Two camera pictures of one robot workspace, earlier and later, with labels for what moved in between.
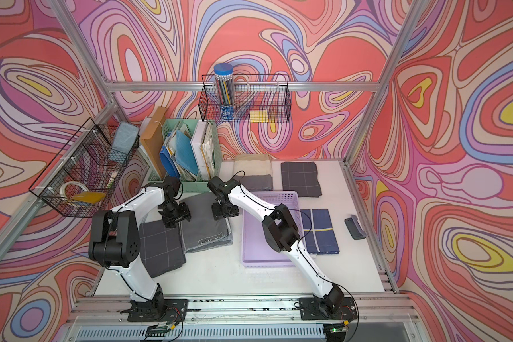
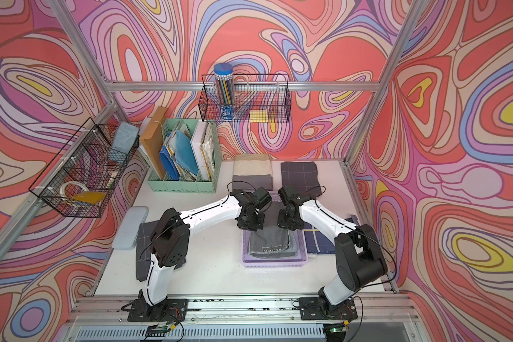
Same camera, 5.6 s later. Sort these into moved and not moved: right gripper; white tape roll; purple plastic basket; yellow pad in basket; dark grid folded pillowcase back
Moved: right gripper
Not moved: yellow pad in basket; purple plastic basket; white tape roll; dark grid folded pillowcase back
